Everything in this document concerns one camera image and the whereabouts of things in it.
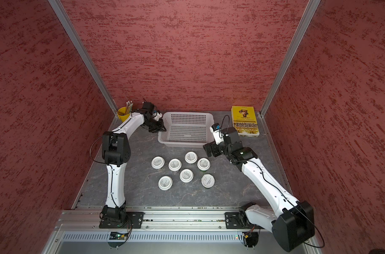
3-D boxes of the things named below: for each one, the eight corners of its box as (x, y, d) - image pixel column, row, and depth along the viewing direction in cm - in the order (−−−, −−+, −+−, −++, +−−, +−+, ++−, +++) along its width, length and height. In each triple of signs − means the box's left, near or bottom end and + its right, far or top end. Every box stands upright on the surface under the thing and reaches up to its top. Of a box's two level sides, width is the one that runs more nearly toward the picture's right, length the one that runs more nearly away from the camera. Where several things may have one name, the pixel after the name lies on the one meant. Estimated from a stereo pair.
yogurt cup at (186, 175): (178, 178, 89) (177, 174, 83) (187, 171, 92) (186, 166, 86) (186, 188, 85) (186, 183, 80) (195, 179, 88) (195, 174, 83)
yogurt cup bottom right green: (201, 190, 85) (201, 186, 80) (201, 178, 89) (201, 173, 84) (214, 190, 85) (215, 186, 80) (213, 178, 89) (214, 173, 84)
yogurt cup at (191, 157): (184, 167, 94) (184, 161, 88) (185, 157, 98) (184, 151, 92) (197, 167, 94) (197, 161, 88) (197, 157, 98) (197, 151, 92)
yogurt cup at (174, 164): (169, 174, 91) (167, 169, 85) (170, 164, 95) (169, 158, 89) (181, 174, 91) (180, 169, 85) (182, 164, 95) (181, 158, 89)
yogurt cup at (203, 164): (195, 170, 92) (195, 165, 87) (200, 161, 96) (200, 155, 91) (206, 175, 90) (207, 170, 85) (210, 165, 94) (211, 160, 89)
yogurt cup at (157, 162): (153, 171, 91) (150, 166, 86) (155, 162, 95) (152, 156, 90) (164, 171, 91) (162, 166, 86) (166, 162, 95) (164, 156, 90)
